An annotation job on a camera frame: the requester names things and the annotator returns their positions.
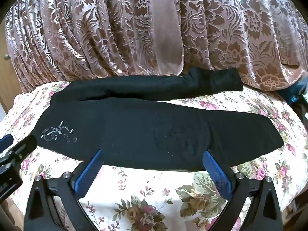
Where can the brown floral curtain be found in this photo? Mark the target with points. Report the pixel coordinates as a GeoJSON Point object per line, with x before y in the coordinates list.
{"type": "Point", "coordinates": [108, 28]}

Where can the dark blue object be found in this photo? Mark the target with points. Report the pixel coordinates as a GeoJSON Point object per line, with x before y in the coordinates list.
{"type": "Point", "coordinates": [294, 91]}

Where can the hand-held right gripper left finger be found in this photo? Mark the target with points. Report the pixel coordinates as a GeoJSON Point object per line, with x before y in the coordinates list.
{"type": "Point", "coordinates": [89, 172]}

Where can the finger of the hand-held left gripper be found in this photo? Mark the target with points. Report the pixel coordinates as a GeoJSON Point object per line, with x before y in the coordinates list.
{"type": "Point", "coordinates": [6, 140]}
{"type": "Point", "coordinates": [25, 145]}

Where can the floral bed sheet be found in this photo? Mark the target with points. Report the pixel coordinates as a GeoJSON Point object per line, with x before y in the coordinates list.
{"type": "Point", "coordinates": [149, 197]}

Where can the wooden cabinet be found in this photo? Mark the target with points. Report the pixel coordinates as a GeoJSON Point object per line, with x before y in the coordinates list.
{"type": "Point", "coordinates": [4, 81]}

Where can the black pants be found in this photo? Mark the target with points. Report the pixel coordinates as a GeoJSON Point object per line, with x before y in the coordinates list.
{"type": "Point", "coordinates": [144, 130]}

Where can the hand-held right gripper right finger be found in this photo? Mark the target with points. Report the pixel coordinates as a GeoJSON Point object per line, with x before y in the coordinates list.
{"type": "Point", "coordinates": [216, 172]}

